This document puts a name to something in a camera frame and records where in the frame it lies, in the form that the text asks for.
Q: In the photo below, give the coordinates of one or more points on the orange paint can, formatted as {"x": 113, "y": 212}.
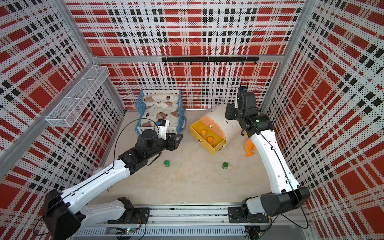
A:
{"x": 210, "y": 139}

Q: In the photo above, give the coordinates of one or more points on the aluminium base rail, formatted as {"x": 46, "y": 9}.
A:
{"x": 201, "y": 221}

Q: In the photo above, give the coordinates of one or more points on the orange plush toy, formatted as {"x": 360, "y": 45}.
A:
{"x": 250, "y": 148}

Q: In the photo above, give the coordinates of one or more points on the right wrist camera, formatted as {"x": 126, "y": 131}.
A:
{"x": 242, "y": 89}

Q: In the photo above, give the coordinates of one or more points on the white wire wall basket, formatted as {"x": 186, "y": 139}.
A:
{"x": 67, "y": 112}

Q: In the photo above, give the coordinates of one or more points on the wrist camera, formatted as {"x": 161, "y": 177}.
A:
{"x": 162, "y": 125}
{"x": 242, "y": 89}

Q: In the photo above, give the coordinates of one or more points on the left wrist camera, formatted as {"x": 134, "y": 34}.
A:
{"x": 162, "y": 125}

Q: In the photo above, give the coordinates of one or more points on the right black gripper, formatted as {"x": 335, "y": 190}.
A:
{"x": 230, "y": 109}

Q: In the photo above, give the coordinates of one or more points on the black hook rail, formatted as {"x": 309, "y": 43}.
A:
{"x": 210, "y": 59}

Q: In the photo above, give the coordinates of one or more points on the bear print bedding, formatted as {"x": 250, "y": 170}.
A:
{"x": 160, "y": 106}

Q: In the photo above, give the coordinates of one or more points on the green paint can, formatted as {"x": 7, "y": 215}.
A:
{"x": 167, "y": 163}
{"x": 225, "y": 165}

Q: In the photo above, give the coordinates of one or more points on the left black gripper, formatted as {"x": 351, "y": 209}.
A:
{"x": 171, "y": 141}

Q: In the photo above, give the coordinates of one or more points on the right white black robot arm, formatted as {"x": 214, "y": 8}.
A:
{"x": 287, "y": 193}

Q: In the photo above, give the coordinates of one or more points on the round cabinet with coloured drawers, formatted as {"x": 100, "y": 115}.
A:
{"x": 217, "y": 126}

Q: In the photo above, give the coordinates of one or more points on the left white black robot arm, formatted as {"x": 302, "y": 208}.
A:
{"x": 64, "y": 213}

